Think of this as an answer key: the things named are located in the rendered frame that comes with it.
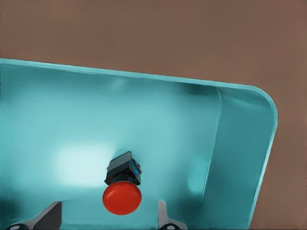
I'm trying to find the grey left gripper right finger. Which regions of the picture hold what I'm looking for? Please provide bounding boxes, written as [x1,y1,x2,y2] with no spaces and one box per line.
[157,200,188,230]

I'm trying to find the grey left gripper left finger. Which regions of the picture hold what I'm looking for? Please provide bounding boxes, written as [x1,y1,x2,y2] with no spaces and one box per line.
[5,201,62,230]

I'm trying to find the red push button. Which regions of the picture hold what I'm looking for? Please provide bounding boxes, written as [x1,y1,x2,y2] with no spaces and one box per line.
[102,150,142,216]

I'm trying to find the blue storage box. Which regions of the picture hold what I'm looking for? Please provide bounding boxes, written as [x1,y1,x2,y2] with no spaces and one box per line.
[0,58,279,230]

